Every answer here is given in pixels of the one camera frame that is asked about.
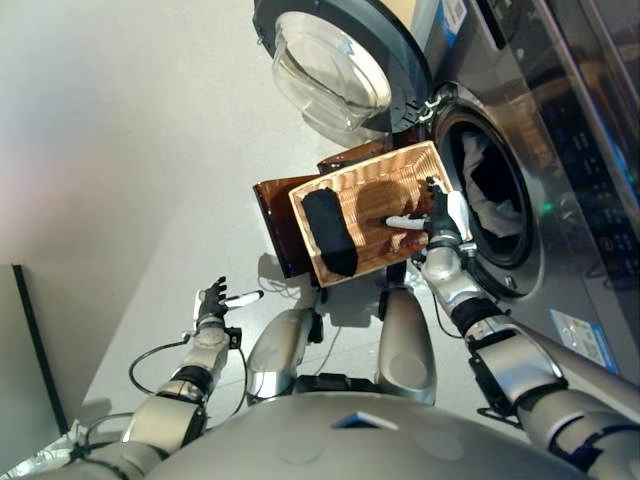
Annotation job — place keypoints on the grey front-load washing machine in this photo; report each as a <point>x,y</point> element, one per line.
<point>550,175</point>

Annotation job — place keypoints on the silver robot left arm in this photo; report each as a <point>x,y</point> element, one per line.
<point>200,360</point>

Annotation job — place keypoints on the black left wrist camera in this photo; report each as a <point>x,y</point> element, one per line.
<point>234,336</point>

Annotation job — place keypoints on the white garment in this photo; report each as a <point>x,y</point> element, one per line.
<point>492,215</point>

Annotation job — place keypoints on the wicker laundry basket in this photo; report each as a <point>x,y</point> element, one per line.
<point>380,180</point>

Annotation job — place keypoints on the beige and white cabinet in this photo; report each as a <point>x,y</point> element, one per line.
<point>400,12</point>

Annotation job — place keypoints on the blue white info sticker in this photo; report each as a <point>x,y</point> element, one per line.
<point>585,340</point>

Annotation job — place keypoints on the blue energy label sticker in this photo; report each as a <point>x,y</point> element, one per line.
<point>452,17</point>

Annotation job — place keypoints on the grey partition with blue edge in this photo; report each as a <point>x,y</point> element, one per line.
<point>25,350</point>

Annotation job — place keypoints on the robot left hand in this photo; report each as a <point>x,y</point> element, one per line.
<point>210,305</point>

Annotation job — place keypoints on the round glass washer door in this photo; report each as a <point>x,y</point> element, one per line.
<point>330,70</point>

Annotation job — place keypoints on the grey robot torso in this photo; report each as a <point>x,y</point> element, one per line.
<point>350,450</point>

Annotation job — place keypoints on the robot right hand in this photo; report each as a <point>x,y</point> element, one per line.
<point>447,220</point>

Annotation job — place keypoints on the robot right leg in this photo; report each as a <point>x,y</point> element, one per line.
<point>405,345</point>

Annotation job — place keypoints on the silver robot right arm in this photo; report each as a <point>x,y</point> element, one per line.
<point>500,350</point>

